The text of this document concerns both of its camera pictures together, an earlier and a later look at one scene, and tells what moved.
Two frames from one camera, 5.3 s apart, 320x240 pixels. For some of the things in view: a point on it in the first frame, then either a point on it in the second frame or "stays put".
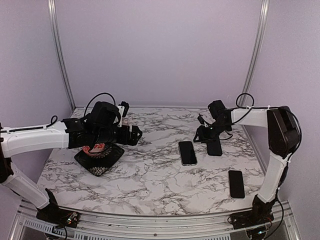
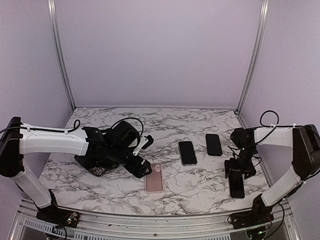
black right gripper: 203,137 -> 250,170
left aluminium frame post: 54,25 stays put
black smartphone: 236,184 stays put
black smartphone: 187,152 stays put
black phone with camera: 214,148 stays put
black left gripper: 124,139 -> 138,173
